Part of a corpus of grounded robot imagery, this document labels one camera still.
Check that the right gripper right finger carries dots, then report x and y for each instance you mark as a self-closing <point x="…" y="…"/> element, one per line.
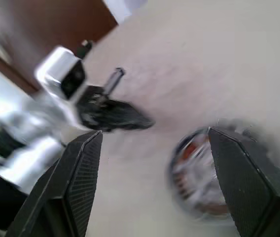
<point x="253" y="192"/>

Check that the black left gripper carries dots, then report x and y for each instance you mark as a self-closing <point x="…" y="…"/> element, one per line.
<point x="92" y="103"/>

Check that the motor stator with copper windings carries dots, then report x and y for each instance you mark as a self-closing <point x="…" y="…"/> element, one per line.
<point x="188" y="151"/>

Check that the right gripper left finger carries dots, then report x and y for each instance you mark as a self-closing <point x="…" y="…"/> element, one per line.
<point x="63" y="187"/>

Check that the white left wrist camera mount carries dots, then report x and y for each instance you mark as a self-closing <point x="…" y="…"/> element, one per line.
<point x="56" y="66"/>

